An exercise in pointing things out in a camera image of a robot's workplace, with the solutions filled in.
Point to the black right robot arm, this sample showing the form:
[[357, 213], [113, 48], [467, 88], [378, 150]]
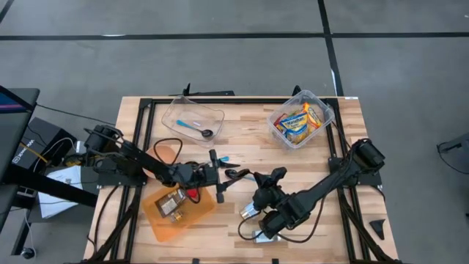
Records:
[[322, 187]]

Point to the small red box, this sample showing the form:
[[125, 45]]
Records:
[[192, 193]]

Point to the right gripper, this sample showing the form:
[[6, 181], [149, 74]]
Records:
[[271, 196]]

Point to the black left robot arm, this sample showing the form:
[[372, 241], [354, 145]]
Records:
[[139, 157]]

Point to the orange plastic bowl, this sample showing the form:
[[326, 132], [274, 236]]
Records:
[[165, 154]]

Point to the small black mount bracket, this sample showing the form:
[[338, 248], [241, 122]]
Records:
[[296, 89]]

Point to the black monitor with blue screen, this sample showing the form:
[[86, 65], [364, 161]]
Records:
[[14, 124]]

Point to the glass seasoning jar white label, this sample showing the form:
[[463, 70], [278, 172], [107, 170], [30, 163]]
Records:
[[271, 239]]

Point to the yellow and black device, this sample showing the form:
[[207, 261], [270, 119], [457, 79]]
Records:
[[73, 161]]

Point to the black cart frame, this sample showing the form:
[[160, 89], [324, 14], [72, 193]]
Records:
[[55, 187]]

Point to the blue and yellow ramen packet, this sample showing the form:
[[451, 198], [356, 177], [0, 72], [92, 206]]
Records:
[[295, 126]]

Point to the orange square plate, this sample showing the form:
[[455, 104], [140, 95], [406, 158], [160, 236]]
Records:
[[165, 227]]

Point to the white paper sheet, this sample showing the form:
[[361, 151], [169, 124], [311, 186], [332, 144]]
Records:
[[62, 174]]

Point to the yellow and red ramen packet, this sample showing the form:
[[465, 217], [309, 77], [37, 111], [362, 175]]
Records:
[[278, 122]]

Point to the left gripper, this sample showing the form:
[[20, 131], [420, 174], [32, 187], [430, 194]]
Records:
[[199, 176]]

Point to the long black camera mount bracket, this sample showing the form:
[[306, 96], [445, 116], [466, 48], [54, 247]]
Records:
[[212, 93]]

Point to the orange ramen packet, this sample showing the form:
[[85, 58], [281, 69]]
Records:
[[313, 114]]

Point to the clear plastic food container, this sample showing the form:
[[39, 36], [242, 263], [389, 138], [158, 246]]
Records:
[[326, 113]]

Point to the clear plastic tray left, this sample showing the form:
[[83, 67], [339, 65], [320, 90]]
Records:
[[190, 110]]

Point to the black triangular bracket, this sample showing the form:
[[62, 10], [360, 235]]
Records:
[[378, 227]]

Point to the black computer box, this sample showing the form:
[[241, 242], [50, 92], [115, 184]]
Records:
[[36, 139]]

